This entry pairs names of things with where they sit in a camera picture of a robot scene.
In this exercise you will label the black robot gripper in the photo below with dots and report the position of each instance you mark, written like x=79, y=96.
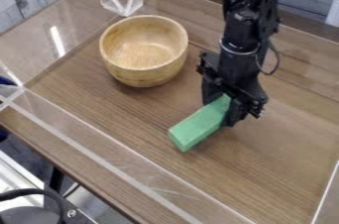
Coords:
x=232, y=74

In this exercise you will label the green rectangular block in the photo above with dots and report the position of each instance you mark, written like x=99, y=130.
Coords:
x=201, y=124

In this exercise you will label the brown wooden bowl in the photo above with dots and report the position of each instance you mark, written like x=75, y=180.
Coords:
x=145, y=49

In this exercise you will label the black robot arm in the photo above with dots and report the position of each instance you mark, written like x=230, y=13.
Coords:
x=252, y=23

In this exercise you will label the clear acrylic table barrier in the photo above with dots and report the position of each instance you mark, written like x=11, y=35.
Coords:
x=261, y=173

